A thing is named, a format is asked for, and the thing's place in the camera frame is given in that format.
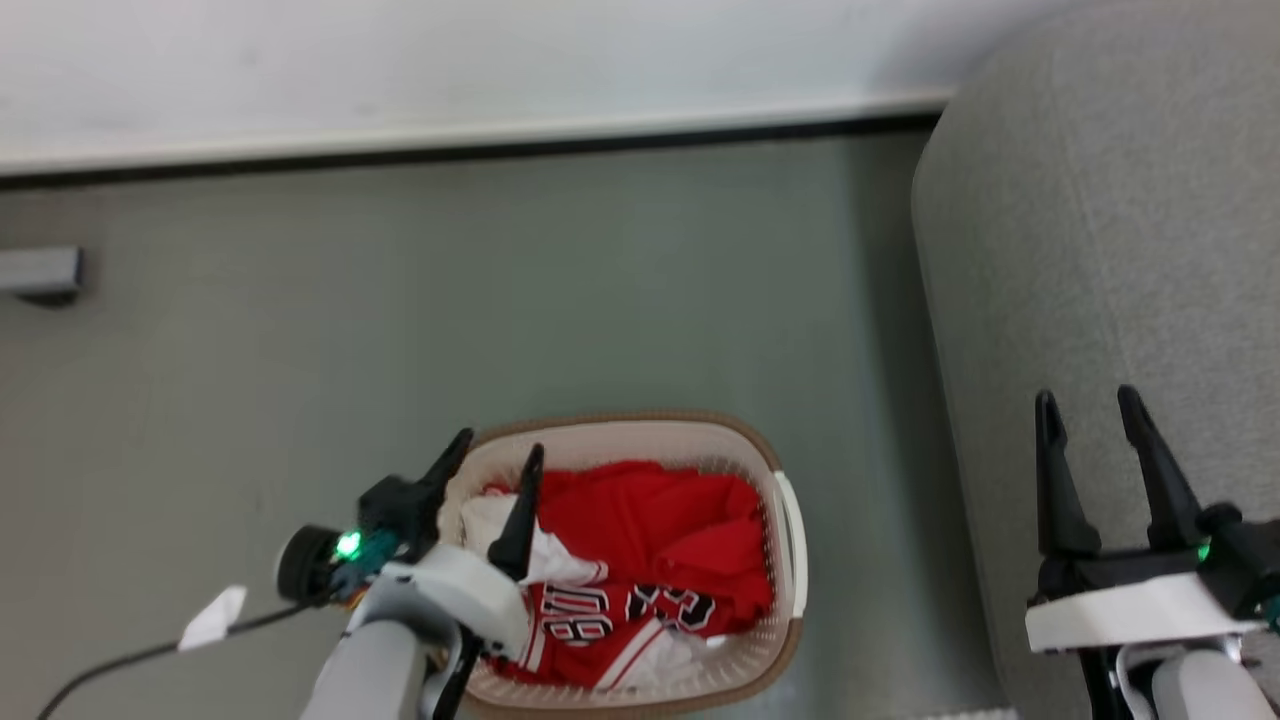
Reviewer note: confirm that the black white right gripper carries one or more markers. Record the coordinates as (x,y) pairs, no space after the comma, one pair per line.
(1130,605)

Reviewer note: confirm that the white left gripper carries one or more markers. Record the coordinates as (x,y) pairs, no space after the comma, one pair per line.
(465,595)

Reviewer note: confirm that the red jersey black lettering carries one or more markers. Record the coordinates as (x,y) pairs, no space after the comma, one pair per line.
(590,625)

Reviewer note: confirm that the plain red white garment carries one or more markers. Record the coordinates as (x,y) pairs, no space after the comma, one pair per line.
(670,520)

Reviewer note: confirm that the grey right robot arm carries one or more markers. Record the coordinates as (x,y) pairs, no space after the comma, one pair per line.
(1205,690)

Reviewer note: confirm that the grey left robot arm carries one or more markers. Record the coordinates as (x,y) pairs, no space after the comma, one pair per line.
(365,675)

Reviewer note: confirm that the beige plastic laundry basket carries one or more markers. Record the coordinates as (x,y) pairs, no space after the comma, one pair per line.
(735,440)

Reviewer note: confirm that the grey fabric sofa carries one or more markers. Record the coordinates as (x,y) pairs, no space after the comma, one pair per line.
(1090,250)

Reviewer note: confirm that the white black baseboard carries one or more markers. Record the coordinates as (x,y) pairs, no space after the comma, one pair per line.
(450,140)

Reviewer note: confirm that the grey flat floor block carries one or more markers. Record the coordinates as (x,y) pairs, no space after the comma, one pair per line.
(38,272)

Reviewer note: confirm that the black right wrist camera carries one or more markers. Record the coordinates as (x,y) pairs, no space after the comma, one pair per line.
(1245,555)

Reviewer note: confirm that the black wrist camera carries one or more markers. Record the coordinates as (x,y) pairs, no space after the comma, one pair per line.
(1245,555)
(310,565)

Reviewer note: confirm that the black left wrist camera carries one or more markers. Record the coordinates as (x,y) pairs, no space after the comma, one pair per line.
(310,565)

